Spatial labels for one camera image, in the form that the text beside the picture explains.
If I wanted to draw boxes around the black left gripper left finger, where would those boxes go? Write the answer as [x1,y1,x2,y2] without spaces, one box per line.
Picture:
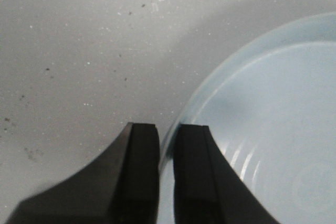
[8,123,160,223]

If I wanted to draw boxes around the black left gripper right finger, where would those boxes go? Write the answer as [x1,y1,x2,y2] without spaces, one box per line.
[173,124,277,223]

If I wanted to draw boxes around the light blue round plate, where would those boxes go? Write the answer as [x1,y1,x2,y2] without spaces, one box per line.
[157,13,335,223]

